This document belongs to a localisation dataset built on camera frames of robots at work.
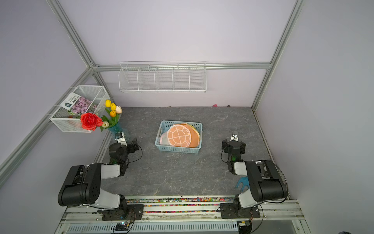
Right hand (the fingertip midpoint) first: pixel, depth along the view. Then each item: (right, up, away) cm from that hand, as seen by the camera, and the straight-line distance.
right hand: (233, 139), depth 94 cm
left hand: (-67, 0, -2) cm, 67 cm away
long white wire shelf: (-47, +43, +5) cm, 64 cm away
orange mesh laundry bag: (-33, +3, -3) cm, 33 cm away
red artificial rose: (-73, +12, -29) cm, 80 cm away
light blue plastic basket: (-48, +8, +11) cm, 49 cm away
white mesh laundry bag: (-46, 0, +2) cm, 46 cm away
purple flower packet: (-86, +21, -20) cm, 91 cm away
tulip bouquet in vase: (-73, +12, -12) cm, 75 cm away
